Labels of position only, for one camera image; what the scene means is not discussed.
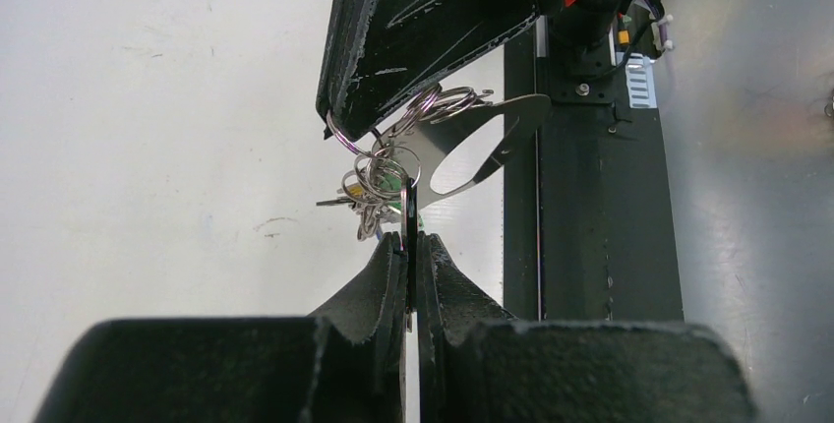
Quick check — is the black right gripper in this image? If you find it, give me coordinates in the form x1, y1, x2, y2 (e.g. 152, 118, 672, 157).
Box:
316, 0, 631, 141

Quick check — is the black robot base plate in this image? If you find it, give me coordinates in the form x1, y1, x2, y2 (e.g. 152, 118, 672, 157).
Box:
503, 20, 684, 322

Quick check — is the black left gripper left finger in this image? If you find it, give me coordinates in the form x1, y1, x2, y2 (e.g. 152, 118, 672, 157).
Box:
35, 233, 406, 422

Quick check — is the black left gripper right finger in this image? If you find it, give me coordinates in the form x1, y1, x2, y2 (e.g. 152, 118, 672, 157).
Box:
416, 234, 756, 422

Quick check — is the black tag key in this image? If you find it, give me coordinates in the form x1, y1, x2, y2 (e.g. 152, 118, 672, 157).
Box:
400, 175, 419, 258

